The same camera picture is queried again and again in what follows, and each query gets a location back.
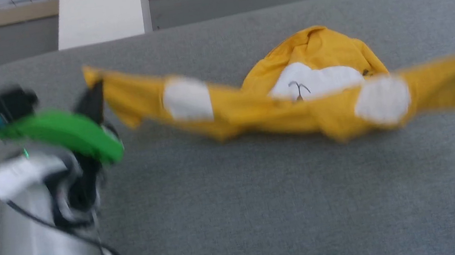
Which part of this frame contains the yellow garment with white patches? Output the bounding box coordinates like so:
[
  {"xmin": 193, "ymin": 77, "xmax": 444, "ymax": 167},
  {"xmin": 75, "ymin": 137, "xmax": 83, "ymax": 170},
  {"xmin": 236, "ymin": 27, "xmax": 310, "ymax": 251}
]
[{"xmin": 79, "ymin": 6, "xmax": 455, "ymax": 178}]

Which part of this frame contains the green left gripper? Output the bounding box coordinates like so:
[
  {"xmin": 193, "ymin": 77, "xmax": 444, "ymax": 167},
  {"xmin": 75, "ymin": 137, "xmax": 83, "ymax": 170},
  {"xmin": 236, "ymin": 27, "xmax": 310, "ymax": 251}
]
[{"xmin": 0, "ymin": 78, "xmax": 127, "ymax": 181}]

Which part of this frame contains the white box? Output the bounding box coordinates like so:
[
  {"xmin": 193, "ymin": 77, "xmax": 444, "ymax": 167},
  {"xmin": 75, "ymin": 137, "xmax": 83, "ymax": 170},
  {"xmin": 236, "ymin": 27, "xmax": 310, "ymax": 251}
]
[{"xmin": 51, "ymin": 0, "xmax": 155, "ymax": 51}]

